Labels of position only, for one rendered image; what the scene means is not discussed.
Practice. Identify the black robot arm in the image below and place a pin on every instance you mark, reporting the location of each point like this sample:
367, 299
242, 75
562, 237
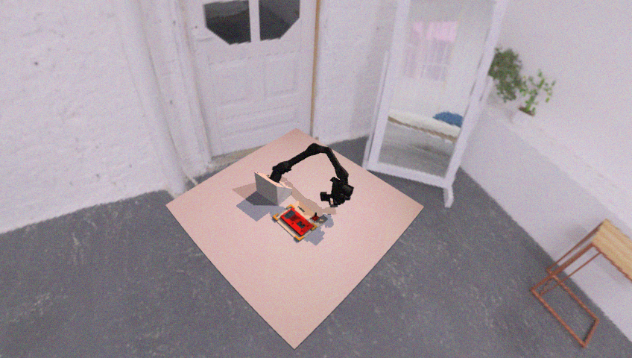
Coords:
337, 185

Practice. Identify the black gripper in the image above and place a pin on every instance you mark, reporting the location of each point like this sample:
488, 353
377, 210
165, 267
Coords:
326, 197

